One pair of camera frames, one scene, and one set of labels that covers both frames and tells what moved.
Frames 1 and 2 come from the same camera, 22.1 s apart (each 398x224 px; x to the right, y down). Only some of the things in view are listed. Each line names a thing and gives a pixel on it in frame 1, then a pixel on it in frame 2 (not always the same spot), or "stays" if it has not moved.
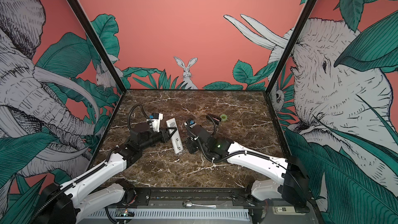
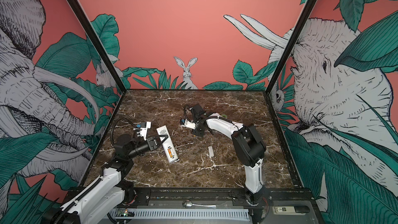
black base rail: [174, 196] stays
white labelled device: [286, 210] stays
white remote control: [175, 139] → [170, 150]
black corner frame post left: [91, 31] stays
